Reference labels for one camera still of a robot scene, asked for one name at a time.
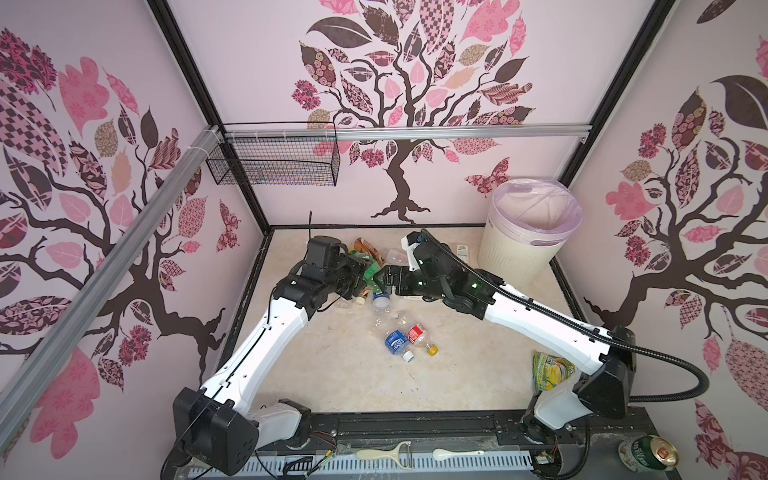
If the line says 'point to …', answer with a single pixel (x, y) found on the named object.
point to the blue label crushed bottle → (397, 343)
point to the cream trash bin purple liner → (529, 220)
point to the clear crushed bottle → (385, 322)
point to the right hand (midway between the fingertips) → (385, 274)
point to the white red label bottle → (463, 253)
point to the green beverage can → (648, 452)
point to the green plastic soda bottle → (370, 271)
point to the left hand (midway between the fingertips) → (375, 270)
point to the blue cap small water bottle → (381, 304)
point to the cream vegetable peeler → (394, 454)
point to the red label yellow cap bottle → (417, 333)
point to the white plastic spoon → (442, 454)
